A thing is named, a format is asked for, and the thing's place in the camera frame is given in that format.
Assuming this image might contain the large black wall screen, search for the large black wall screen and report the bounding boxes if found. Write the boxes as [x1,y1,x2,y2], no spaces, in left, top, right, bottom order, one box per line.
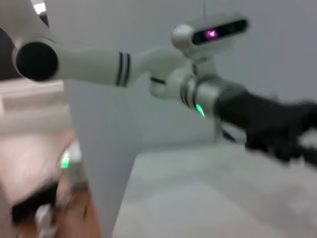
[0,27,19,80]

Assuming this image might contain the white box device, green light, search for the white box device, green light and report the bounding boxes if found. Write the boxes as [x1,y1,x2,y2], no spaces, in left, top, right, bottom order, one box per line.
[58,142,87,191]

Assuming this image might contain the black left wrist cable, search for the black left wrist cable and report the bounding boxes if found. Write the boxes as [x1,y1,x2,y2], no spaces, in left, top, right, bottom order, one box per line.
[221,128,239,142]

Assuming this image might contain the black floor power strip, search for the black floor power strip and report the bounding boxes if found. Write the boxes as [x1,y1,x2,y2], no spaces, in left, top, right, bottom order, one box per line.
[11,180,60,224]

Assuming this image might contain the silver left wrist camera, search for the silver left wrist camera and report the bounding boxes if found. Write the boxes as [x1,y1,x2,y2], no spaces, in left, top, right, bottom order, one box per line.
[172,13,250,62]

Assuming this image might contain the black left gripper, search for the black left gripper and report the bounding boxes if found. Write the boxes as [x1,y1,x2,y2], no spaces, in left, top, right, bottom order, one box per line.
[215,91,317,171]

